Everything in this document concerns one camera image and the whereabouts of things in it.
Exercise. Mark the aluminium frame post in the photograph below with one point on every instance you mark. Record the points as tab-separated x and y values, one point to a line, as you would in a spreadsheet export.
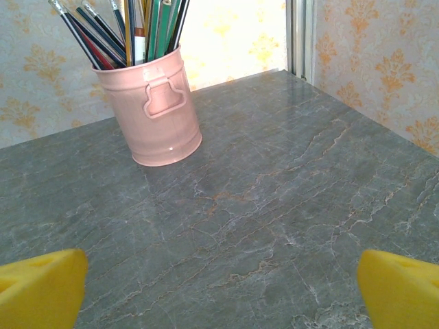
302	34

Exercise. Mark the black pencil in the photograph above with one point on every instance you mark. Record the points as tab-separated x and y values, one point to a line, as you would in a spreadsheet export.
180	24

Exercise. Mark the blue pencil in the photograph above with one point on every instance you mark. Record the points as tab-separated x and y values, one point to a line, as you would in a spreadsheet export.
118	20

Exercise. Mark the pink metal pencil bucket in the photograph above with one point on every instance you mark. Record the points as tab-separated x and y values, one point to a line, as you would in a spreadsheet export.
161	130

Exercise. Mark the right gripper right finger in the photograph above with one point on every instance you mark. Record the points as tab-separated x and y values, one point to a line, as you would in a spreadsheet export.
401	294

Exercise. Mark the green pencil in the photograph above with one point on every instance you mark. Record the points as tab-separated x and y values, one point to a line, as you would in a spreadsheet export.
164	27
153	31

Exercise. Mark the red pencil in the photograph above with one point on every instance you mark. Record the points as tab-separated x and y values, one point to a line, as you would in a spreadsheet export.
97	53

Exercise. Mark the yellow pencil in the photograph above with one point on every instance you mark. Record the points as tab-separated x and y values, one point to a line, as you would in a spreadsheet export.
128	34

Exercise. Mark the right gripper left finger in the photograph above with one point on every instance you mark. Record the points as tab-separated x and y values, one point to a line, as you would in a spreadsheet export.
41	291

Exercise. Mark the white marker brown cap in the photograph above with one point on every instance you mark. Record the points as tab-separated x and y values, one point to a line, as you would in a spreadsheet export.
139	48

